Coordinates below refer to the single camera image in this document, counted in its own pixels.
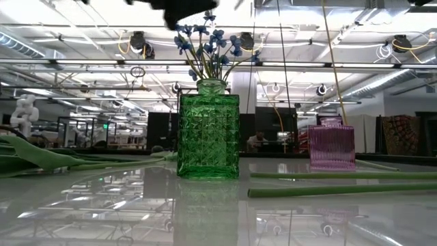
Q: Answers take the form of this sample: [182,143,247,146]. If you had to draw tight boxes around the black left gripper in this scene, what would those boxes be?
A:
[135,0,220,30]

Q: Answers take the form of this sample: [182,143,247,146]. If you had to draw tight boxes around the blue artificial flower bunch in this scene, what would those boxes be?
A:
[173,10,263,82]

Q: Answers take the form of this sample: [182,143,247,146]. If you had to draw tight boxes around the pink ribbed glass vase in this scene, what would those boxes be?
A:
[308,116,357,171]

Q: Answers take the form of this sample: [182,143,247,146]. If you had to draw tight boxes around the dark purple artificial tulip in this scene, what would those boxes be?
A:
[247,182,437,199]

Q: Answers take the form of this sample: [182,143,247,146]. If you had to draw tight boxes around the green square glass vase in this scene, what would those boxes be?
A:
[176,78,240,180]

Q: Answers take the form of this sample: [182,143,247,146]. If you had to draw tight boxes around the black background cabinet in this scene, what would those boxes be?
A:
[238,106,298,153]
[146,111,179,151]

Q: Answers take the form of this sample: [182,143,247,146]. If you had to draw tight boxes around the person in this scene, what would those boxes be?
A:
[246,131,272,153]

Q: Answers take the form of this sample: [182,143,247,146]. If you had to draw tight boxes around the red background equipment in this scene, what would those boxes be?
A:
[296,131,310,153]

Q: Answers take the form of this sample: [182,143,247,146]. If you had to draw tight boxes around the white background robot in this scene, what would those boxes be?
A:
[9,94,40,137]

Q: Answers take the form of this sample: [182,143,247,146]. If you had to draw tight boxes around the patterned brown rug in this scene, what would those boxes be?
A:
[381,114,421,156]

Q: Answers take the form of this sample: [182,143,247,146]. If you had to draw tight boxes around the black ceiling cable reel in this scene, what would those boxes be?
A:
[391,34,413,54]
[129,31,156,59]
[238,31,255,52]

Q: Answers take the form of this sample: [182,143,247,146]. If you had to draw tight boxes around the black hanging cable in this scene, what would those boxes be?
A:
[275,0,292,114]

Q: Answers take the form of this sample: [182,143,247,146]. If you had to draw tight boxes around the yellow hanging cable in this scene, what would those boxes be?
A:
[320,0,349,126]

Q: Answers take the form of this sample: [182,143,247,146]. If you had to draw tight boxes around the silver ceiling air duct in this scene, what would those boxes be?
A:
[327,68,437,102]

